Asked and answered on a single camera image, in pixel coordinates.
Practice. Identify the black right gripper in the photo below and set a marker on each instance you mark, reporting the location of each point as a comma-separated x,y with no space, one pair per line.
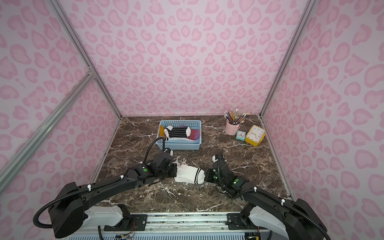
210,176

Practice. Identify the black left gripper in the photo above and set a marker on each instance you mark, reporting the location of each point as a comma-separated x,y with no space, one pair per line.
172,169

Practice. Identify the black striped sock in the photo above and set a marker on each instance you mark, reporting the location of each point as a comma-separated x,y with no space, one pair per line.
177,132

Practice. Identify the maroon purple sock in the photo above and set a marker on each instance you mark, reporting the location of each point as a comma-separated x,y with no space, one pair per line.
195,135

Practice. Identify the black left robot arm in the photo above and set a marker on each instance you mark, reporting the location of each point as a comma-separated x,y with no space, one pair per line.
67,212

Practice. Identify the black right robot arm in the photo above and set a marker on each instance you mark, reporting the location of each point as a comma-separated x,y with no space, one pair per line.
293,220

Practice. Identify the light blue plastic basket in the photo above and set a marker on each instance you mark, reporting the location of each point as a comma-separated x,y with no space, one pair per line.
181,143

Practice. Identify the small teal cube clock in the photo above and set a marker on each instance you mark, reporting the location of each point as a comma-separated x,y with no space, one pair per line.
241,135

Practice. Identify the pink pencil cup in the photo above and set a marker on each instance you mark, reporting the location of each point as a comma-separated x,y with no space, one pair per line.
231,129

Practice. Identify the yellow square alarm clock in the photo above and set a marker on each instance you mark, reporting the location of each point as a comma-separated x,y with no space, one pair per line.
255,135

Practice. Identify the bundle of coloured pencils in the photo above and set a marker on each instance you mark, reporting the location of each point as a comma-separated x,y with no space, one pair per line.
234,116

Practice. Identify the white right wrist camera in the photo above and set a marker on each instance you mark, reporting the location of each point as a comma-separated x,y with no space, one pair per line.
216,158

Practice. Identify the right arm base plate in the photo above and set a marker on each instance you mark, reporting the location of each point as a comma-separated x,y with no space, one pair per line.
241,220

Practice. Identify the aluminium front rail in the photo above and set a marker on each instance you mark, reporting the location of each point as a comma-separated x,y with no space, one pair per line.
180,226

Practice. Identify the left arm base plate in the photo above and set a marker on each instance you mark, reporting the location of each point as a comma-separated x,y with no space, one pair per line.
129,222

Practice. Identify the aluminium frame strut left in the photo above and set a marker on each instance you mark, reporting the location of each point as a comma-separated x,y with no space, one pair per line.
20,159

